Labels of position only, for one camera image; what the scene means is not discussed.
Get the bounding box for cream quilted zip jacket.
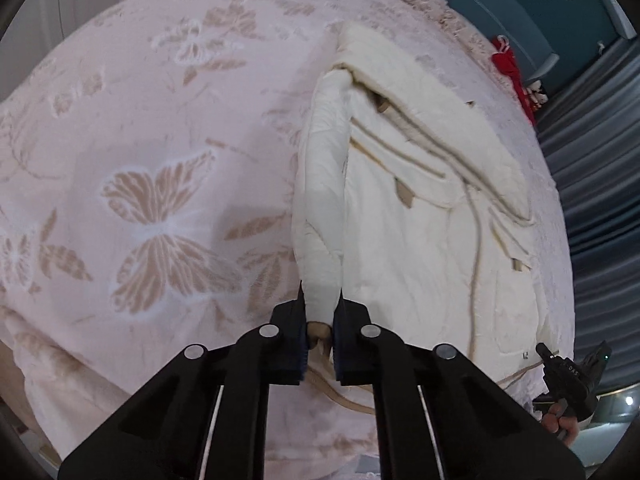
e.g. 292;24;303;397
290;22;576;416

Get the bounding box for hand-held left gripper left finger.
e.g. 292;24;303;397
57;281;308;480

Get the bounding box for red garment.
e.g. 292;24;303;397
490;35;538;126

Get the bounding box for small plush toys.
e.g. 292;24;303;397
525;80;548;113

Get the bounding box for person's right hand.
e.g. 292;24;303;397
542;402;582;447

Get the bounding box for pink butterfly print bedspread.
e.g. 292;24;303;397
0;0;576;480

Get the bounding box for teal upholstered headboard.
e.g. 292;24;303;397
390;0;621;86

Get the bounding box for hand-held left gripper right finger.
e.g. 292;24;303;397
333;287;587;480

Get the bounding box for grey blue curtain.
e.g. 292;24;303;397
532;35;640;398

